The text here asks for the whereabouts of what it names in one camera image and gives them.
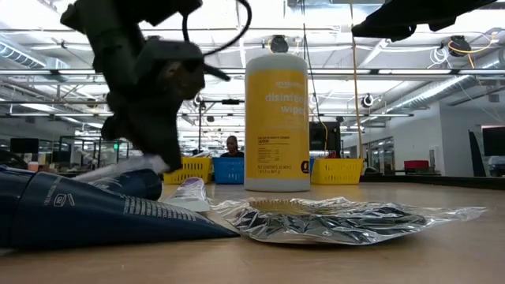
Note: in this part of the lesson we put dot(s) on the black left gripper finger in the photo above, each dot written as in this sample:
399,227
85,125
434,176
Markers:
169,134
130,126

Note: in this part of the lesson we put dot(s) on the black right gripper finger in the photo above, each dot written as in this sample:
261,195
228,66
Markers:
382,29

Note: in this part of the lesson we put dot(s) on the white toothpaste tube purple print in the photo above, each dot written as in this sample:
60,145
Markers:
189,195

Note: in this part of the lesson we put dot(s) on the black round brush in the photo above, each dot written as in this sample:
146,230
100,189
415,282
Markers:
335,225

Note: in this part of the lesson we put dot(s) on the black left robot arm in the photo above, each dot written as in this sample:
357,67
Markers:
106,31

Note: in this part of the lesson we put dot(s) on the yellow plastic basket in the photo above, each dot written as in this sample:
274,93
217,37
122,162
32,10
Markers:
337,171
193,171

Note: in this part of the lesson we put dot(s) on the person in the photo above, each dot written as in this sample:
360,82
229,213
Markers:
233,148

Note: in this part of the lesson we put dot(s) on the blue plastic basket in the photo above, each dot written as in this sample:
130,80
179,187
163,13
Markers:
312,165
229,170

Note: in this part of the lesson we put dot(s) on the orange cup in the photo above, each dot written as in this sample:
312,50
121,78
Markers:
33,167

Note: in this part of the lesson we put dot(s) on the yellow disinfecting wipes canister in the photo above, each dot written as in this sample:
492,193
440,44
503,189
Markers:
276,126

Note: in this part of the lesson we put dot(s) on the small black monitor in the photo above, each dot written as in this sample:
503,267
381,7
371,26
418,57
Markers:
23,146

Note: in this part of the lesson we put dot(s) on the large black monitor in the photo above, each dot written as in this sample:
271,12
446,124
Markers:
325,136

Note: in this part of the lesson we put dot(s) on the red box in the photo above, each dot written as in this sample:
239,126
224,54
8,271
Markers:
416,165

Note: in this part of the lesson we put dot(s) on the black monitor pink edge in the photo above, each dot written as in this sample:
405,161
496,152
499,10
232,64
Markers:
495,140

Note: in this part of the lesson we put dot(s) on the black leaning panel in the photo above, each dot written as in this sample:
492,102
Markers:
476,154

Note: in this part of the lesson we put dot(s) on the black frame enclosure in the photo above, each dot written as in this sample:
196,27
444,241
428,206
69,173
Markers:
79,150

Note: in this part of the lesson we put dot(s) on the black camera stand pole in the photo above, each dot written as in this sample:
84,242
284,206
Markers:
230,102

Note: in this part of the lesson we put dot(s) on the silver ventilation duct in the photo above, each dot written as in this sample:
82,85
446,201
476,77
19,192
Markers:
434,90

